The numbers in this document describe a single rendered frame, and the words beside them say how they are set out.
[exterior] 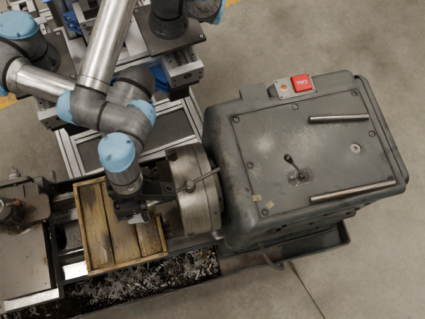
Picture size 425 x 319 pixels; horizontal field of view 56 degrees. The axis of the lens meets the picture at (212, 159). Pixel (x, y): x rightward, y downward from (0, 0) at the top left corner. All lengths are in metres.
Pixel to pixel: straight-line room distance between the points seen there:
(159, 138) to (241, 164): 1.21
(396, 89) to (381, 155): 1.79
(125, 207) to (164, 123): 1.47
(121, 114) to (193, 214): 0.48
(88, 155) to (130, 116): 1.53
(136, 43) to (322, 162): 0.87
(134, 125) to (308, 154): 0.63
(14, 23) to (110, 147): 0.68
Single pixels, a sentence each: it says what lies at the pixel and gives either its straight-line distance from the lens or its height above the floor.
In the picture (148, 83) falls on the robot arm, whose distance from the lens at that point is 1.22.
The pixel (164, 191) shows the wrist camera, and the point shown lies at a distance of 1.03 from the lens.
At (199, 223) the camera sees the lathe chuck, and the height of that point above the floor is 1.16.
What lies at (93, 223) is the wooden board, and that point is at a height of 0.89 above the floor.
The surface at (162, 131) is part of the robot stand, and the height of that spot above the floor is 0.21.
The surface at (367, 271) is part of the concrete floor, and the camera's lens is 2.69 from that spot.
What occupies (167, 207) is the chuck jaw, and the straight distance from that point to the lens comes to 1.38.
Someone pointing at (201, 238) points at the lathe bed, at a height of 0.86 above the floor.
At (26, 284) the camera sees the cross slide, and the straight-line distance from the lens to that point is 1.58.
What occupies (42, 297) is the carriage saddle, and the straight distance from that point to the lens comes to 1.61.
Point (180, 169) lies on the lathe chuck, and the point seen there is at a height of 1.23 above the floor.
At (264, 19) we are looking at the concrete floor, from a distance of 3.18.
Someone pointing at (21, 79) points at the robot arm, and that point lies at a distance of 1.34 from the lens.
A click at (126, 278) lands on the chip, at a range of 1.90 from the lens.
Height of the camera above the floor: 2.45
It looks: 71 degrees down
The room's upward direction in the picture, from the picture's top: 11 degrees clockwise
